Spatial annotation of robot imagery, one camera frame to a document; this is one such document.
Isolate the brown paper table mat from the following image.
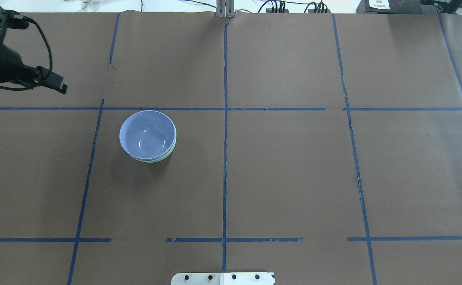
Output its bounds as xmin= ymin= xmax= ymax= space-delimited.
xmin=0 ymin=11 xmax=462 ymax=285

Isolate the aluminium frame post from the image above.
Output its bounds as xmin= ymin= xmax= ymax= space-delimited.
xmin=216 ymin=0 xmax=236 ymax=19

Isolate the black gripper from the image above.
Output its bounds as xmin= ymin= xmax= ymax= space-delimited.
xmin=0 ymin=44 xmax=68 ymax=94

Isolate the black connector block far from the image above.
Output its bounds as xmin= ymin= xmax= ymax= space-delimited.
xmin=263 ymin=1 xmax=289 ymax=14

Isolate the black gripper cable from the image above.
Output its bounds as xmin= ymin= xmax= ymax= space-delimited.
xmin=0 ymin=16 xmax=53 ymax=91

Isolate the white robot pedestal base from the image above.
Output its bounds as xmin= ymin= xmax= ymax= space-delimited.
xmin=171 ymin=272 xmax=276 ymax=285

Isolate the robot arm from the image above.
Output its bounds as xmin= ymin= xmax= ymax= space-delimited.
xmin=0 ymin=42 xmax=68 ymax=94

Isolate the green bowl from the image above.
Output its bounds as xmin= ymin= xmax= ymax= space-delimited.
xmin=129 ymin=140 xmax=176 ymax=163

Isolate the black box device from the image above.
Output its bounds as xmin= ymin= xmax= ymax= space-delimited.
xmin=356 ymin=0 xmax=437 ymax=15

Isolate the blue bowl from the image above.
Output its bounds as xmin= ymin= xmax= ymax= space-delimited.
xmin=119 ymin=110 xmax=178 ymax=159

